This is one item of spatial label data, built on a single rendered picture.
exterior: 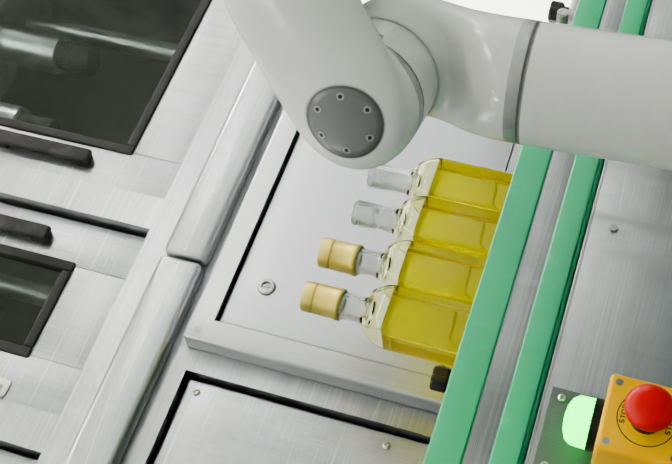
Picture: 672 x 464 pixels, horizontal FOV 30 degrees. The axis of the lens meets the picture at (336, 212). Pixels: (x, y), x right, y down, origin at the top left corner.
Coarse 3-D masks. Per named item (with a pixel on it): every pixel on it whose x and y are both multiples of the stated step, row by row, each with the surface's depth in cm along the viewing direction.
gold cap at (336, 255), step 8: (328, 240) 138; (336, 240) 139; (320, 248) 138; (328, 248) 138; (336, 248) 138; (344, 248) 138; (352, 248) 138; (320, 256) 138; (328, 256) 138; (336, 256) 137; (344, 256) 137; (352, 256) 137; (320, 264) 138; (328, 264) 138; (336, 264) 138; (344, 264) 137; (352, 264) 137; (344, 272) 138; (352, 272) 137
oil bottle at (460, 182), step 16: (432, 160) 142; (448, 160) 142; (416, 176) 141; (432, 176) 141; (448, 176) 141; (464, 176) 140; (480, 176) 140; (496, 176) 140; (416, 192) 141; (432, 192) 140; (448, 192) 139; (464, 192) 139; (480, 192) 139; (496, 192) 139; (496, 208) 138
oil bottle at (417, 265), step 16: (384, 256) 136; (400, 256) 135; (416, 256) 135; (432, 256) 135; (448, 256) 135; (464, 256) 134; (480, 256) 134; (384, 272) 135; (400, 272) 134; (416, 272) 134; (432, 272) 134; (448, 272) 133; (464, 272) 133; (480, 272) 133; (416, 288) 134; (432, 288) 133; (448, 288) 132; (464, 288) 132
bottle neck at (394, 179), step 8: (376, 168) 144; (384, 168) 144; (392, 168) 144; (400, 168) 144; (368, 176) 144; (376, 176) 144; (384, 176) 143; (392, 176) 143; (400, 176) 143; (408, 176) 143; (368, 184) 144; (376, 184) 144; (384, 184) 143; (392, 184) 143; (400, 184) 143; (400, 192) 144
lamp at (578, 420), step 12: (576, 408) 104; (588, 408) 104; (600, 408) 104; (564, 420) 105; (576, 420) 103; (588, 420) 103; (564, 432) 104; (576, 432) 103; (588, 432) 103; (576, 444) 104; (588, 444) 103
